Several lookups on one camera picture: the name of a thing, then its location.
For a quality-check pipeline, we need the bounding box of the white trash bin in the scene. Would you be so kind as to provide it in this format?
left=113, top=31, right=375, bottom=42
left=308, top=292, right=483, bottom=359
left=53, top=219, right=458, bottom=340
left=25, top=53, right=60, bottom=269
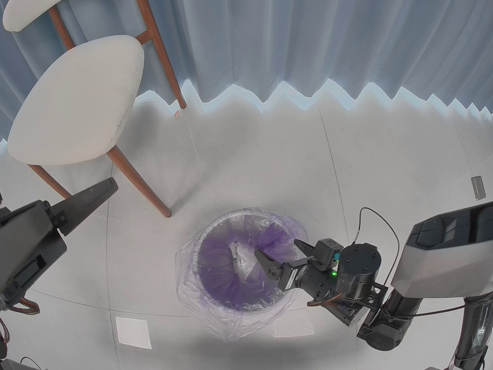
left=196, top=210, right=299, bottom=313

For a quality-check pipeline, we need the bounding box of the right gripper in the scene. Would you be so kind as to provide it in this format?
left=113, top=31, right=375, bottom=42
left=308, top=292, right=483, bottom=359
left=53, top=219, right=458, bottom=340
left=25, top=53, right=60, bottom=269
left=253, top=238, right=340, bottom=298

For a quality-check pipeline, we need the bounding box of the pale blue curtain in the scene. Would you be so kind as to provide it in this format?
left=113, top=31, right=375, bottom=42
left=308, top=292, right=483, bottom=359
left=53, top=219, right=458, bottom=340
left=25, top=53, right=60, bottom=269
left=0, top=0, right=493, bottom=142

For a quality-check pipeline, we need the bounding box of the white paper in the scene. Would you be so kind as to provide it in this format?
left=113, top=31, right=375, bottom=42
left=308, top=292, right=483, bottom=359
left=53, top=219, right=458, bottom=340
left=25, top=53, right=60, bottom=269
left=228, top=240, right=266, bottom=282

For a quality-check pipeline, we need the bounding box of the black cable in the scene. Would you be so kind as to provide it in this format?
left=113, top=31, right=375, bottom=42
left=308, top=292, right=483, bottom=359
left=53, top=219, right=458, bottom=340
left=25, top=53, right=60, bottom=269
left=18, top=356, right=49, bottom=370
left=351, top=207, right=400, bottom=284

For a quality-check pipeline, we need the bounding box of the white cushioned wooden chair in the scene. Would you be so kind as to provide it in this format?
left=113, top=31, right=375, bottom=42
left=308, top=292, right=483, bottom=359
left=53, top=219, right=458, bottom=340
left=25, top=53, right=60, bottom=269
left=2, top=0, right=187, bottom=219

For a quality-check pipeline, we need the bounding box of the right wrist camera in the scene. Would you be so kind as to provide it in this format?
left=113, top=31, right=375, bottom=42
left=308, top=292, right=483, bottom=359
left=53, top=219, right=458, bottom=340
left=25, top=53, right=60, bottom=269
left=314, top=238, right=344, bottom=271

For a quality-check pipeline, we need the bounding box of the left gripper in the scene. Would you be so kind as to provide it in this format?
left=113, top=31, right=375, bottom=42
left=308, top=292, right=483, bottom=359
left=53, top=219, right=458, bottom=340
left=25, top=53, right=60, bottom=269
left=0, top=177, right=119, bottom=311

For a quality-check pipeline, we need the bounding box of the purple plastic bag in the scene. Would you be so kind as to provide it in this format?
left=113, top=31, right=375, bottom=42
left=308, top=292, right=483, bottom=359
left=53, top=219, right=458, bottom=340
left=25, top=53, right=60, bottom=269
left=174, top=207, right=309, bottom=342

